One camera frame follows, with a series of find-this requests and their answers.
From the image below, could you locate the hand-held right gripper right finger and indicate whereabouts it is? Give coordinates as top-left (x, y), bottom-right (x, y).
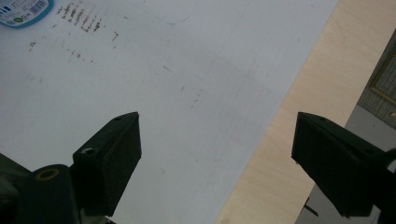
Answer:
top-left (291, 111), bottom-right (390, 217)

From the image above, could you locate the blue white labelled packet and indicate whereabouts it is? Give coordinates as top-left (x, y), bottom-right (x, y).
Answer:
top-left (0, 0), bottom-right (54, 30)

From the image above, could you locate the white table mat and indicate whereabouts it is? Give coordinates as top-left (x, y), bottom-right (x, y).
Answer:
top-left (0, 0), bottom-right (339, 224)

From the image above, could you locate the grey floor rug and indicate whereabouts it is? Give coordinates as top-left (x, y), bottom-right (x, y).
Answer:
top-left (357, 29), bottom-right (396, 130)

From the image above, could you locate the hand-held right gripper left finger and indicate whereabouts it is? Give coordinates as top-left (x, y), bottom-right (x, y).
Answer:
top-left (72, 111), bottom-right (143, 217)

